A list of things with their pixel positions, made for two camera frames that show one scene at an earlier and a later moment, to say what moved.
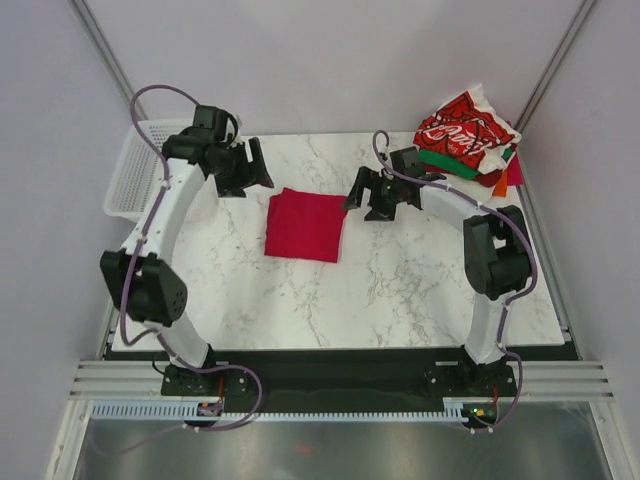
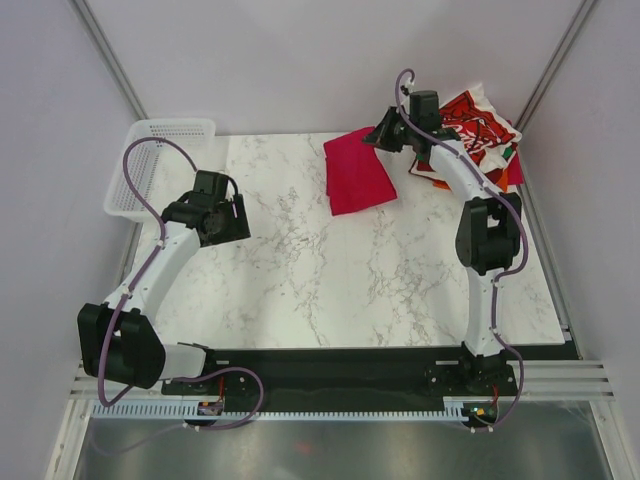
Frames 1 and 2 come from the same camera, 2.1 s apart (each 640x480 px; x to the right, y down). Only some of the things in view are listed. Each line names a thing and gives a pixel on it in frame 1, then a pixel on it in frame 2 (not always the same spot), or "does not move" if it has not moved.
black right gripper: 364,178 → 380,137
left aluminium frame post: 85,13 does not move
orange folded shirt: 501,186 does not move
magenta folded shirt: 514,175 does not move
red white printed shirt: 468,128 does not move
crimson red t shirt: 304,225 → 355,177
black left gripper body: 233,159 → 229,227
